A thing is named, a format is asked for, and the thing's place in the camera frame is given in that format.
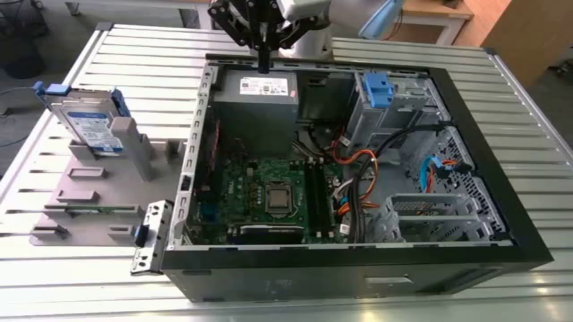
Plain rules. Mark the black chair castor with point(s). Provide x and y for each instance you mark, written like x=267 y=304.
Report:
x=565 y=68

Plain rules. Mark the black open PC case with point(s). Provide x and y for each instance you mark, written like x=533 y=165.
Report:
x=313 y=268

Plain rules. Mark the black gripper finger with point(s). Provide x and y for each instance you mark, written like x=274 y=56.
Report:
x=229 y=27
x=295 y=33

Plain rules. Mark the blue VGA port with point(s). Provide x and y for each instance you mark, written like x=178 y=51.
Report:
x=210 y=213

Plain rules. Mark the wooden top desk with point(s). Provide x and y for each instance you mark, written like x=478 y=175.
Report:
x=444 y=11

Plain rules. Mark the metal card retention bracket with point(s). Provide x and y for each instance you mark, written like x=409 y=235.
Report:
x=156 y=214

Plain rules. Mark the black graphics card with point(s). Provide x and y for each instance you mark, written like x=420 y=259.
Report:
x=269 y=233

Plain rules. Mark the wooden cabinet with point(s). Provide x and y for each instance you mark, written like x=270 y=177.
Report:
x=528 y=33

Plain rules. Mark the grey parts rack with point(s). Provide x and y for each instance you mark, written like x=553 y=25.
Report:
x=111 y=188

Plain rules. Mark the grey power supply unit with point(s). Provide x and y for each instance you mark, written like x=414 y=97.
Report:
x=250 y=127

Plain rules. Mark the green motherboard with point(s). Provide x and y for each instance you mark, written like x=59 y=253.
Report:
x=242 y=174

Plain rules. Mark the metal disk bay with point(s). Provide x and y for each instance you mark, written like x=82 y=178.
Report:
x=429 y=218

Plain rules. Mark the hard disk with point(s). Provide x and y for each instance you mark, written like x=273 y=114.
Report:
x=90 y=127

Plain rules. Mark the white metal desk frame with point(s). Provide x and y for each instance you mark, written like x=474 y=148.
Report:
x=203 y=18

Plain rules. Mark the metal optical drive cage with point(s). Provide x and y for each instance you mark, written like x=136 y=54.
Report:
x=402 y=114

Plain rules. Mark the silver CPU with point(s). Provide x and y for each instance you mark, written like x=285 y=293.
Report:
x=279 y=197

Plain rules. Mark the blue drive cage latch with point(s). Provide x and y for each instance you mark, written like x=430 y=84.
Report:
x=378 y=90

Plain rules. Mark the black waste bin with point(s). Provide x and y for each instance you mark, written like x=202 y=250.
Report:
x=22 y=63

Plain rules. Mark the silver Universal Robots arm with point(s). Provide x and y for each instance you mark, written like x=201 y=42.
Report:
x=313 y=43

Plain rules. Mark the black RAM slot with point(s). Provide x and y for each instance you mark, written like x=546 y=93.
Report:
x=327 y=198
x=322 y=198
x=317 y=198
x=311 y=198

